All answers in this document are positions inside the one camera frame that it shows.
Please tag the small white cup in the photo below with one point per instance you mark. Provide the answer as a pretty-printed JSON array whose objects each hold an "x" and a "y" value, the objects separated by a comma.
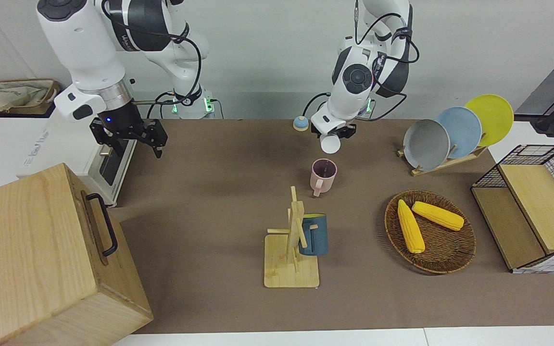
[{"x": 330, "y": 144}]

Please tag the yellow corn cob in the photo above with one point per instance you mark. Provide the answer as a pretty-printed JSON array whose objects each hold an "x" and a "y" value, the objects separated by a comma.
[
  {"x": 410, "y": 228},
  {"x": 438, "y": 216}
]

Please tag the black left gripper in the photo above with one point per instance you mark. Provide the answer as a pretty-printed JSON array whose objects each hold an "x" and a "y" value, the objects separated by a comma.
[{"x": 335, "y": 129}]

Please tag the yellow plate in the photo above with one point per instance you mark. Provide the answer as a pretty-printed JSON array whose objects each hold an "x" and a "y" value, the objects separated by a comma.
[{"x": 496, "y": 115}]

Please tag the brown table mat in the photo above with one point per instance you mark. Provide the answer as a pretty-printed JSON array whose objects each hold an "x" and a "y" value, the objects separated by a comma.
[{"x": 219, "y": 202}]

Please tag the brown wicker basket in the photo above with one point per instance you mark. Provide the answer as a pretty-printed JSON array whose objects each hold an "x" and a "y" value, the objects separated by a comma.
[{"x": 445, "y": 250}]

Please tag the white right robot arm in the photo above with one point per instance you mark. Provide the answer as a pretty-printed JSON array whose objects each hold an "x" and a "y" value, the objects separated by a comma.
[{"x": 84, "y": 43}]

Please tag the grey plate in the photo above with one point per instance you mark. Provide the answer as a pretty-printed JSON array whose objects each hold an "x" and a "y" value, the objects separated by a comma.
[{"x": 426, "y": 144}]

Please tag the wooden mug tree stand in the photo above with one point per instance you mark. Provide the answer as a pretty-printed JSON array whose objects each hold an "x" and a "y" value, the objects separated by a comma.
[{"x": 286, "y": 269}]

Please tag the box with beige bag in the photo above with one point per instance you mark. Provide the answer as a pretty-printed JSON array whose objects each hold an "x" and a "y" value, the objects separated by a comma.
[{"x": 15, "y": 96}]

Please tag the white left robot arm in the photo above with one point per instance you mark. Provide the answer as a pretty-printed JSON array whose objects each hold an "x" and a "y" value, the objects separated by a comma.
[{"x": 354, "y": 77}]

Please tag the light blue plate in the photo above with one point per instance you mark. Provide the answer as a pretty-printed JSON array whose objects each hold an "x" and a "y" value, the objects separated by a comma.
[{"x": 464, "y": 127}]

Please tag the pink mug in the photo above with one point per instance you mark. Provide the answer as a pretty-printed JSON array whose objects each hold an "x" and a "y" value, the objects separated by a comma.
[{"x": 322, "y": 178}]

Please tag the white toaster oven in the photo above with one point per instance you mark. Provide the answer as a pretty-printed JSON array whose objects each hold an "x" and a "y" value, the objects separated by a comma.
[{"x": 65, "y": 149}]

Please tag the dark blue mug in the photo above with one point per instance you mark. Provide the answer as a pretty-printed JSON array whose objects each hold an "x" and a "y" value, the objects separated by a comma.
[{"x": 316, "y": 238}]

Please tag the wooden plate rack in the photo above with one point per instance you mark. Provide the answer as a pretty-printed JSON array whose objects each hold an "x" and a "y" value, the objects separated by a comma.
[{"x": 455, "y": 162}]

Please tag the wooden cabinet box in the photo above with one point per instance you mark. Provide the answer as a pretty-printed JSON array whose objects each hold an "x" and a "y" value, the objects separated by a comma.
[{"x": 36, "y": 259}]

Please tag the blue service bell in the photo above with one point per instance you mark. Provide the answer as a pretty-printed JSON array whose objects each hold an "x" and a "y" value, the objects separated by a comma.
[{"x": 301, "y": 124}]

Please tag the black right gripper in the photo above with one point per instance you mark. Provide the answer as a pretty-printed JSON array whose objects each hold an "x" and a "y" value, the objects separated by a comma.
[{"x": 125, "y": 125}]

